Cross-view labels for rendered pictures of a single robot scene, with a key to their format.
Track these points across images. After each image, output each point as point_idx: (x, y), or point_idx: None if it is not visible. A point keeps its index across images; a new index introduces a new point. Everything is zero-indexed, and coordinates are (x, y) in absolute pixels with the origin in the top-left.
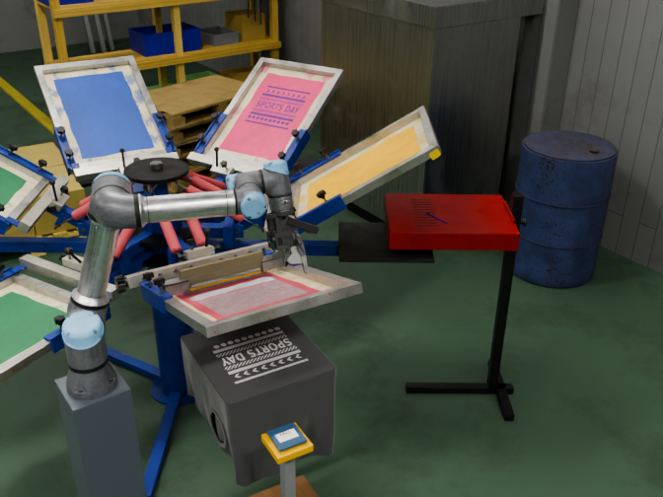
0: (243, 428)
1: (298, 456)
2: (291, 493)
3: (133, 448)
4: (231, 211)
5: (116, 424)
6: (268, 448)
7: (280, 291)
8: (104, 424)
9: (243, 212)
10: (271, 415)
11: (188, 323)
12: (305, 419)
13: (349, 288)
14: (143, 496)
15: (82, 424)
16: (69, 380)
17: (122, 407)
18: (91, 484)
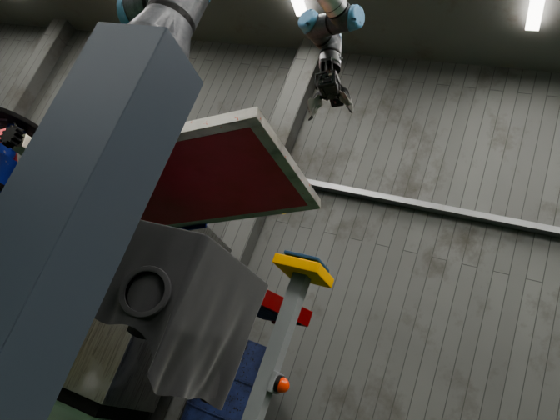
0: (198, 285)
1: (326, 280)
2: (284, 351)
3: (159, 165)
4: (343, 5)
5: (172, 107)
6: (295, 260)
7: (225, 196)
8: (167, 89)
9: (353, 11)
10: (219, 293)
11: (196, 127)
12: (230, 331)
13: (317, 195)
14: (117, 262)
15: (159, 57)
16: (150, 13)
17: (187, 94)
18: (103, 160)
